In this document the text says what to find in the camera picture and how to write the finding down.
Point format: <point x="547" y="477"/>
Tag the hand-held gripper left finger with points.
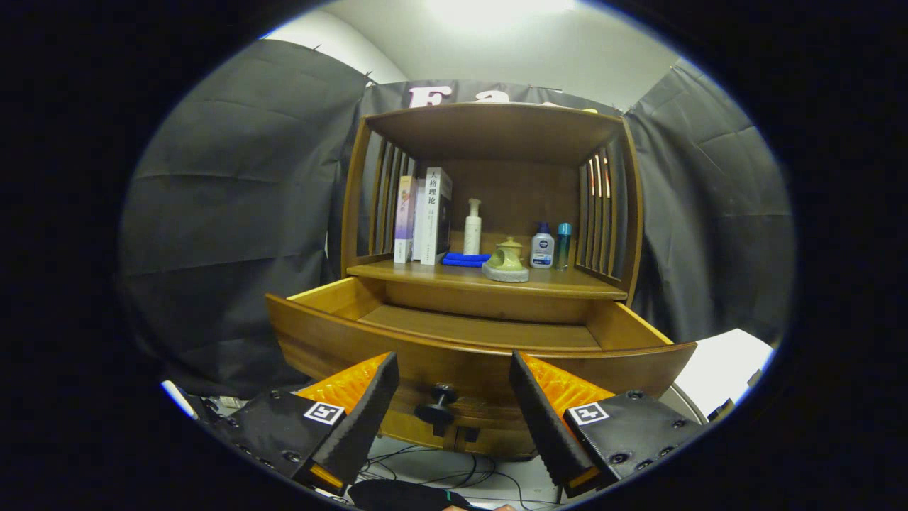
<point x="365" y="419"/>

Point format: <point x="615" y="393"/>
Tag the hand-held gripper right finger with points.
<point x="543" y="426"/>

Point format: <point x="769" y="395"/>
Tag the brown wooden drawer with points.
<point x="461" y="362"/>

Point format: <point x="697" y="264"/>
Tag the green holder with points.
<point x="505" y="264"/>

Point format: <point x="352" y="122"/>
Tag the wooden countertop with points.
<point x="425" y="273"/>

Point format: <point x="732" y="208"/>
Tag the brown wooden cabinet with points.
<point x="525" y="191"/>

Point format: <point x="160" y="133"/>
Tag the white bottle with blue cap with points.
<point x="543" y="250"/>

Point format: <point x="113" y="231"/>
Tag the teal bottle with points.
<point x="563" y="248"/>

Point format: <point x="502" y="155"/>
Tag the folded blue cloth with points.
<point x="461" y="260"/>

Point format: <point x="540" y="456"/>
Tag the purple book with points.
<point x="404" y="220"/>

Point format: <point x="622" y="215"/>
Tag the white pump bottle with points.
<point x="472" y="234"/>

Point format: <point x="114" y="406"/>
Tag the thick white book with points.
<point x="429" y="220"/>

